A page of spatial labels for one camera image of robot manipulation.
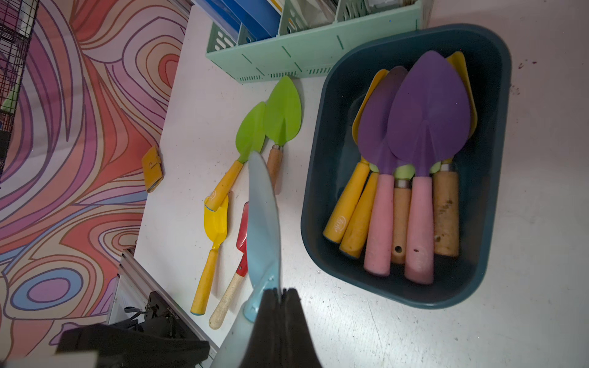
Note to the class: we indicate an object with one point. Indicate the dark teal storage box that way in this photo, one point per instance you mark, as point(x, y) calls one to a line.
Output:
point(334, 156)

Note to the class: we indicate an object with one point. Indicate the yellow square shovel yellow handle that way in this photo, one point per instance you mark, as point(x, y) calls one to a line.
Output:
point(341, 216)

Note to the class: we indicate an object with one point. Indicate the blue folder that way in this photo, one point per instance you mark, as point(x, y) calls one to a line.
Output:
point(259, 17)

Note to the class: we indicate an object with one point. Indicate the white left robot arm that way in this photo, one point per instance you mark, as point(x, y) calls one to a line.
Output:
point(106, 346)

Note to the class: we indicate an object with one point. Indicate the yellow shovel wooden handle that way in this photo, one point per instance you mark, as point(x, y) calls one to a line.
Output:
point(446, 198)

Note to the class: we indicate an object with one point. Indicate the mint green file organizer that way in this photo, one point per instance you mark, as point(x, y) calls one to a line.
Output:
point(300, 52)

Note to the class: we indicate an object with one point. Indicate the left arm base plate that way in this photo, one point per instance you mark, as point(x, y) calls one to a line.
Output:
point(157, 319)

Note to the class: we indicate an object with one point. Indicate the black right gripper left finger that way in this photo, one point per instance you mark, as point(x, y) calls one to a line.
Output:
point(263, 348)

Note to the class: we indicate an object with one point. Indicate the green shovel yellow handle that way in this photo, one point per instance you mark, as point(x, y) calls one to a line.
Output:
point(249, 138)

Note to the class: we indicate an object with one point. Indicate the red shovel wooden handle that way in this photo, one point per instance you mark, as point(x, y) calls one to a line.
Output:
point(218, 316)

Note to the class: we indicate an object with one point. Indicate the yellow sticky note block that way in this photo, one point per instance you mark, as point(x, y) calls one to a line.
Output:
point(152, 169)

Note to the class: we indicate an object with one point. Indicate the light blue shovel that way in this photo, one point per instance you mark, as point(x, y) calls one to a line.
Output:
point(264, 262)

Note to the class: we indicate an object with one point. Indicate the purple shovel pink handle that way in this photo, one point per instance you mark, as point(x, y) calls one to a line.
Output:
point(374, 147)
point(429, 122)

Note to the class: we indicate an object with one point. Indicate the yellow shovel blue tipped handle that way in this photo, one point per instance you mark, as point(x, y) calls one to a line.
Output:
point(216, 229)

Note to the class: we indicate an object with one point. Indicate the black wire basket left wall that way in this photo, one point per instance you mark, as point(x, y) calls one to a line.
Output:
point(17, 22)

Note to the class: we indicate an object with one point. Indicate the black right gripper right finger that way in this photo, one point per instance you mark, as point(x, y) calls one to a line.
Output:
point(297, 346)

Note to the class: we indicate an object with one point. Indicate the light green shovel wooden handle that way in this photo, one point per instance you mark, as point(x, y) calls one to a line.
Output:
point(402, 201)

